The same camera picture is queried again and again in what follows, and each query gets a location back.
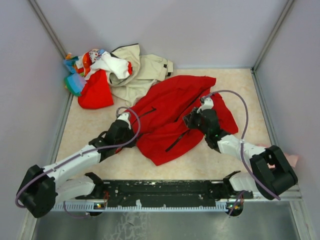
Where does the red zip jacket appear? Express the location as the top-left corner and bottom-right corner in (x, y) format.
(123, 74), (239, 167)

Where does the beige jacket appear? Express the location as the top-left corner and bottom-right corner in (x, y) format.
(109, 43), (174, 107)

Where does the aluminium frame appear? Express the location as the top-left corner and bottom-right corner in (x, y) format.
(37, 0), (320, 240)

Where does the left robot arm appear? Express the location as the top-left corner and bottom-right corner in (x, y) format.
(15, 113), (137, 218)

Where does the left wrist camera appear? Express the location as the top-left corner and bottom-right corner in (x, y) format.
(117, 112), (132, 130)

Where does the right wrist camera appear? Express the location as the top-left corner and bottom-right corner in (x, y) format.
(197, 97), (214, 113)

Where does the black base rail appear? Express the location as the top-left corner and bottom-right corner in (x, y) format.
(76, 180), (240, 208)

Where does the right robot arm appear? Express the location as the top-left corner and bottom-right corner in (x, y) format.
(183, 108), (298, 200)

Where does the pink cloth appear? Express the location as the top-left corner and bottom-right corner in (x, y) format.
(257, 143), (299, 168)

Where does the white printed shirt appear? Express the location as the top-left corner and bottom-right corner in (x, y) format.
(73, 49), (133, 80)

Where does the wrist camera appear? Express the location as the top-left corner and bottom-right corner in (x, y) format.
(197, 97), (214, 113)
(117, 112), (132, 130)

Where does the red cloth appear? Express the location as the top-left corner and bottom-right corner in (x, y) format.
(77, 70), (114, 110)

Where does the colourful striped cloth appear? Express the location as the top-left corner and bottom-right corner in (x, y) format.
(63, 53), (87, 97)

